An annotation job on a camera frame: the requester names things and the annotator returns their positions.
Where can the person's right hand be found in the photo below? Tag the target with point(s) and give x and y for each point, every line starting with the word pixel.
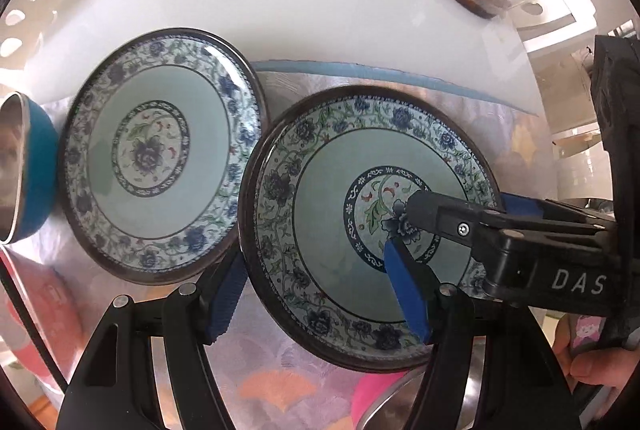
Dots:
pixel 600 372

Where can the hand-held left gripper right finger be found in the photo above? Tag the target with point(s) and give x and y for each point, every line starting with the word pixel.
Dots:
pixel 407 290

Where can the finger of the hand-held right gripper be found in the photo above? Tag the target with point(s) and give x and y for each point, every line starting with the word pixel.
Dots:
pixel 440 217
pixel 522 206

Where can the pink steel-lined bowl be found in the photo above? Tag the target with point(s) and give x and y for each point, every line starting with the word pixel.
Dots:
pixel 372 397

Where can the blue floral ceramic plate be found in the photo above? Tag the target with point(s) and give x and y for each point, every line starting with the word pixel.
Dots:
pixel 150 145
pixel 320 230

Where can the blue steel-lined bowl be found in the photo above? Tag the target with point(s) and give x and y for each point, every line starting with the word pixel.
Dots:
pixel 39 170

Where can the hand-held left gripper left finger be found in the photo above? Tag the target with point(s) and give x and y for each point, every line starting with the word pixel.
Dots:
pixel 225 300

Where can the ginkgo leaf patterned tablecloth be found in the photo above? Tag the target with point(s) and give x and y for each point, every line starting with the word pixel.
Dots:
pixel 300 360

